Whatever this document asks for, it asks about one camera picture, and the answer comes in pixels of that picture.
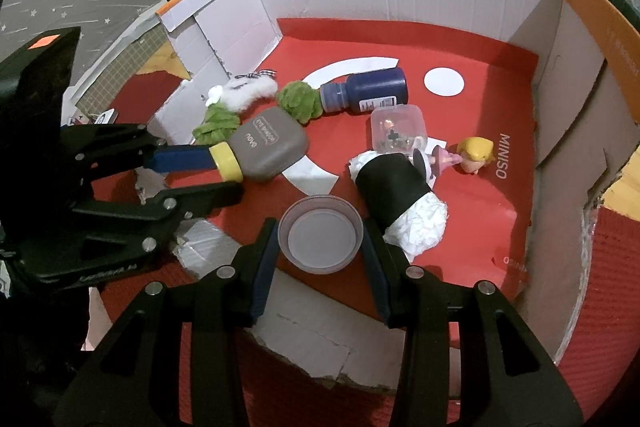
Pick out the dark blue bottle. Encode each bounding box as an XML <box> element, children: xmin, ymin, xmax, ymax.
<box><xmin>320</xmin><ymin>67</ymin><xmax>407</xmax><ymax>116</ymax></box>

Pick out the grey bottle with yellow cap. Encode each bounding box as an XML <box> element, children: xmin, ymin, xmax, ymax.
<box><xmin>209</xmin><ymin>108</ymin><xmax>310</xmax><ymax>184</ymax></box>

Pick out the small white device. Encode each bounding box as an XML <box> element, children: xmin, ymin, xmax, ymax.
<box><xmin>70</xmin><ymin>109</ymin><xmax>119</xmax><ymax>128</ymax></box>

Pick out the green plush ball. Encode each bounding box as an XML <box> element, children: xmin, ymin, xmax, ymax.
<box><xmin>276</xmin><ymin>80</ymin><xmax>323</xmax><ymax>125</ymax></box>

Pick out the orange cardboard box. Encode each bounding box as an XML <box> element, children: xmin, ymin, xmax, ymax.
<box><xmin>135</xmin><ymin>0</ymin><xmax>640</xmax><ymax>408</ymax></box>

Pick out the black roll with white paper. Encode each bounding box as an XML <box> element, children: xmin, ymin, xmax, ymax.
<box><xmin>348</xmin><ymin>149</ymin><xmax>448</xmax><ymax>258</ymax></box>

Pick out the small clear plastic box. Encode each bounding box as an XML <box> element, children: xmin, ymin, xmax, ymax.
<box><xmin>370</xmin><ymin>104</ymin><xmax>429</xmax><ymax>156</ymax></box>

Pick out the white and green plush toy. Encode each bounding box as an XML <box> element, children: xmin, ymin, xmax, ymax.
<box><xmin>192</xmin><ymin>68</ymin><xmax>279</xmax><ymax>146</ymax></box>

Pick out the blonde toy figurine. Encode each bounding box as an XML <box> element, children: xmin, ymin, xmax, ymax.
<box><xmin>411</xmin><ymin>137</ymin><xmax>493</xmax><ymax>182</ymax></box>

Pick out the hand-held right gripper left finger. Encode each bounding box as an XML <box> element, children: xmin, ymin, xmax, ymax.
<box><xmin>52</xmin><ymin>217</ymin><xmax>278</xmax><ymax>427</ymax></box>

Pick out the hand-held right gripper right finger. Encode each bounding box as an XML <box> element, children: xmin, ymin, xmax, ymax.
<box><xmin>362</xmin><ymin>219</ymin><xmax>585</xmax><ymax>427</ymax></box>

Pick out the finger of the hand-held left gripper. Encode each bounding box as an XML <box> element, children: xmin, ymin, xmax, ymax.
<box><xmin>72</xmin><ymin>181</ymin><xmax>244</xmax><ymax>239</ymax></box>
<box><xmin>60</xmin><ymin>123</ymin><xmax>218</xmax><ymax>181</ymax></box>

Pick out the clear plastic lid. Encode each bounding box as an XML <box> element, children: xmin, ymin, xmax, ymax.
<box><xmin>278</xmin><ymin>196</ymin><xmax>364</xmax><ymax>275</ymax></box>

